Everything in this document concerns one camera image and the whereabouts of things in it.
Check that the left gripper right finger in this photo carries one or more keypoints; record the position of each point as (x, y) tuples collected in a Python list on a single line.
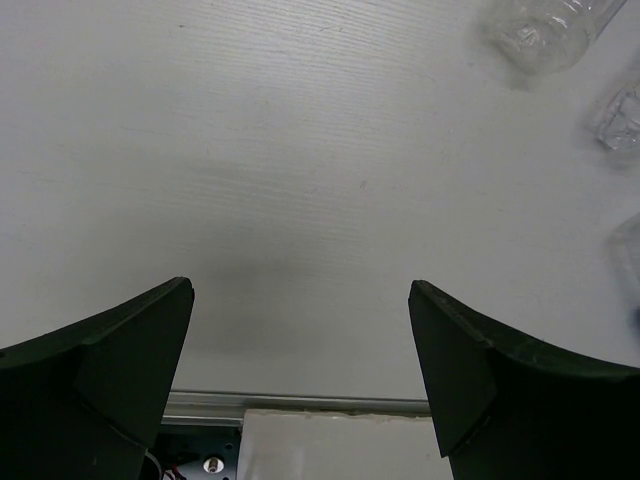
[(506, 405)]

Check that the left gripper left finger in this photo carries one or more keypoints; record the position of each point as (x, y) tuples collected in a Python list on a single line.
[(86, 401)]

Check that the Pocari Sweat clear bottle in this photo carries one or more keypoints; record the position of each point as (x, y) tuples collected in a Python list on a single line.
[(623, 246)]

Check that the blue label Aquafina bottle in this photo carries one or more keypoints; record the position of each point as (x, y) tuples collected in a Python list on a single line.
[(614, 123)]

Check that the clear unlabeled plastic bottle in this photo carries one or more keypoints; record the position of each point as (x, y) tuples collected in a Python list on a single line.
[(542, 37)]

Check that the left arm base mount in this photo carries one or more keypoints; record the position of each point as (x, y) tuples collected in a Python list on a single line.
[(194, 452)]

